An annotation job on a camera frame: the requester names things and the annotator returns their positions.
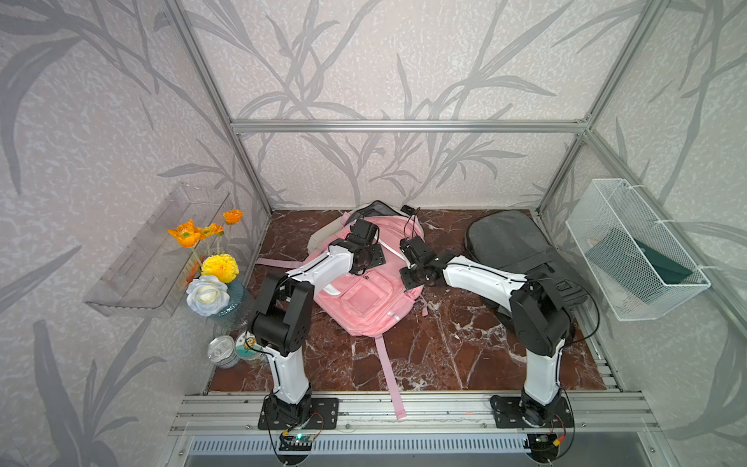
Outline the pink backpack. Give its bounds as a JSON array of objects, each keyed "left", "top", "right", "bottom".
[{"left": 260, "top": 214, "right": 423, "bottom": 420}]

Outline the grey fabric backpack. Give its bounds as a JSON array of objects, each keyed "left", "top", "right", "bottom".
[{"left": 465, "top": 210, "right": 589, "bottom": 307}]

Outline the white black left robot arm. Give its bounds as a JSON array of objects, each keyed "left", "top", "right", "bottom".
[{"left": 249, "top": 220, "right": 385, "bottom": 418}]

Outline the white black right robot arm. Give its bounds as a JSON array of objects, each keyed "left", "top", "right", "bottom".
[{"left": 400, "top": 237, "right": 572, "bottom": 412}]

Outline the small orange artificial flower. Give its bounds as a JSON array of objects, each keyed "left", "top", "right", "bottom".
[{"left": 223, "top": 209, "right": 243, "bottom": 226}]

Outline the yellow artificial flower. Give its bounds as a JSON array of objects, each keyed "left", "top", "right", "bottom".
[{"left": 200, "top": 253, "right": 240, "bottom": 284}]

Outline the teal glass vase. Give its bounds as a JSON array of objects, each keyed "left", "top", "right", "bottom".
[{"left": 209, "top": 279, "right": 254, "bottom": 331}]

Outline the green labelled tin can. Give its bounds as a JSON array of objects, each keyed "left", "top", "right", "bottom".
[{"left": 235, "top": 331, "right": 268, "bottom": 368}]

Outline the white artificial rose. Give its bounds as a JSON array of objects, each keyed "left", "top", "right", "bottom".
[{"left": 186, "top": 276, "right": 230, "bottom": 317}]

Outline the orange artificial poppy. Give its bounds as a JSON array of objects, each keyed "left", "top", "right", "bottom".
[{"left": 168, "top": 219, "right": 204, "bottom": 248}]

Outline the silver tin can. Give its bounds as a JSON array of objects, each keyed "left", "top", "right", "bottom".
[{"left": 207, "top": 336, "right": 239, "bottom": 369}]

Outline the green book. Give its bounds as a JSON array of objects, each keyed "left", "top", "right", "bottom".
[{"left": 587, "top": 228, "right": 693, "bottom": 287}]

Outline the left controller circuit board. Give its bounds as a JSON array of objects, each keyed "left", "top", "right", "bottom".
[{"left": 278, "top": 430, "right": 322, "bottom": 453}]

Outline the controller circuit board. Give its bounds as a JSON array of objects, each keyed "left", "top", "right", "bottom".
[
  {"left": 524, "top": 433, "right": 565, "bottom": 464},
  {"left": 278, "top": 430, "right": 322, "bottom": 453}
]

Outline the clear plastic shelf tray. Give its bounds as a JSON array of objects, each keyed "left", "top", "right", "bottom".
[{"left": 83, "top": 182, "right": 233, "bottom": 318}]

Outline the right controller circuit board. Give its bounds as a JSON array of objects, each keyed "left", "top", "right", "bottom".
[{"left": 524, "top": 433, "right": 565, "bottom": 464}]

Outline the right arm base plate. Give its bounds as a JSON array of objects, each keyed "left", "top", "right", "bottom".
[{"left": 489, "top": 393, "right": 575, "bottom": 429}]

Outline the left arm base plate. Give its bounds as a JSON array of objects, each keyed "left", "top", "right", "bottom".
[{"left": 258, "top": 395, "right": 340, "bottom": 431}]

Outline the white wire mesh basket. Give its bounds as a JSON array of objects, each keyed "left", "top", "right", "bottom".
[{"left": 566, "top": 178, "right": 711, "bottom": 321}]

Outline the aluminium mounting rail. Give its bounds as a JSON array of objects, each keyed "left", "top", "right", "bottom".
[{"left": 168, "top": 391, "right": 661, "bottom": 436}]

